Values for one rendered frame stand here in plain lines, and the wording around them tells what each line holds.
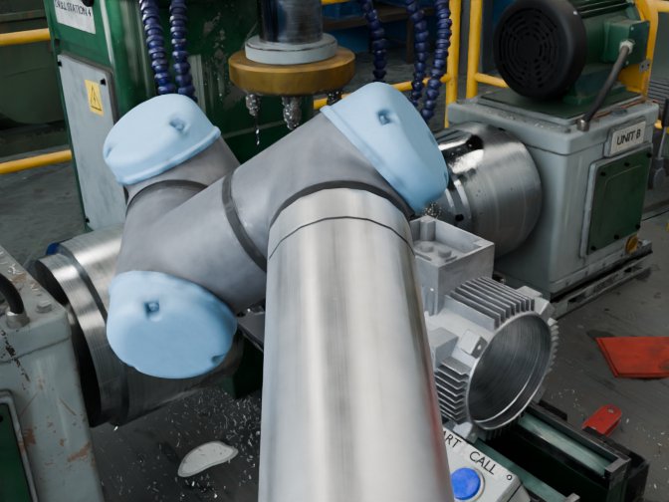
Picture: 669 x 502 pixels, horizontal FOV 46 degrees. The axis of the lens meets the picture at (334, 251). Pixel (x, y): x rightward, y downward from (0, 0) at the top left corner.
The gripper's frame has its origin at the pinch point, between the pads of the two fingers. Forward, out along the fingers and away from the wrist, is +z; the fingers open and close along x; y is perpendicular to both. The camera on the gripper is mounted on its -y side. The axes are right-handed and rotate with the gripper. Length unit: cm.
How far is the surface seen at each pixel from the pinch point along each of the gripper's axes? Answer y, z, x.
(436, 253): 17.2, 12.1, -23.0
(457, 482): -9.6, 5.4, -0.2
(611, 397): 8, 56, -34
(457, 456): -7.5, 6.1, -2.3
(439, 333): 9.1, 13.0, -14.2
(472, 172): 34, 24, -44
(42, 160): 259, 75, -12
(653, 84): 182, 230, -270
